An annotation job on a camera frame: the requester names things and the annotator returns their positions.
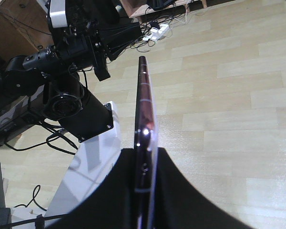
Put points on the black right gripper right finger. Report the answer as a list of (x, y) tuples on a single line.
[(178, 205)]

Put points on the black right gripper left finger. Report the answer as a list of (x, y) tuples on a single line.
[(109, 206)]

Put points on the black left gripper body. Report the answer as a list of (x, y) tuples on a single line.
[(89, 33)]

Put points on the black smartphone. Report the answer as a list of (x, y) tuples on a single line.
[(146, 150)]

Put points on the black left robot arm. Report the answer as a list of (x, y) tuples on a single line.
[(48, 92)]

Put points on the white power strip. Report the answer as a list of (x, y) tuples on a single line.
[(156, 34)]

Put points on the black wifi router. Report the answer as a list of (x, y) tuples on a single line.
[(159, 4)]

